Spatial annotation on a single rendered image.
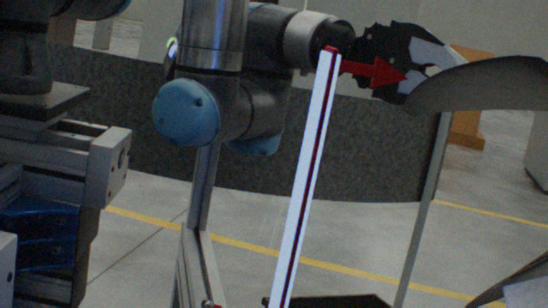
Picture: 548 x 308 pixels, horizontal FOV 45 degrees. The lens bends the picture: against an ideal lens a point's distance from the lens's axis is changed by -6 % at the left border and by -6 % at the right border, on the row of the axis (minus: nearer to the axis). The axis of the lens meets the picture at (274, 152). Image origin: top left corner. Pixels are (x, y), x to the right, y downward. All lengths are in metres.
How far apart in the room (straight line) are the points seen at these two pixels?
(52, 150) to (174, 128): 0.25
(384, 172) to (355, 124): 0.25
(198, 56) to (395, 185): 2.05
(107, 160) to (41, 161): 0.10
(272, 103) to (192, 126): 0.16
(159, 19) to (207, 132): 6.40
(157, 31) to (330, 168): 4.79
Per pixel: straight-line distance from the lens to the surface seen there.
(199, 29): 0.76
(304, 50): 0.81
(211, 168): 1.04
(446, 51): 0.72
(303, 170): 0.51
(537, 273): 0.79
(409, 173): 2.78
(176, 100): 0.75
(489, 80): 0.53
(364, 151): 2.60
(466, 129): 8.81
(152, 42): 7.17
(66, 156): 0.95
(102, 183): 0.94
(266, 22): 0.86
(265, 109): 0.85
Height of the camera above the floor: 1.21
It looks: 12 degrees down
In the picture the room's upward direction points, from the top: 11 degrees clockwise
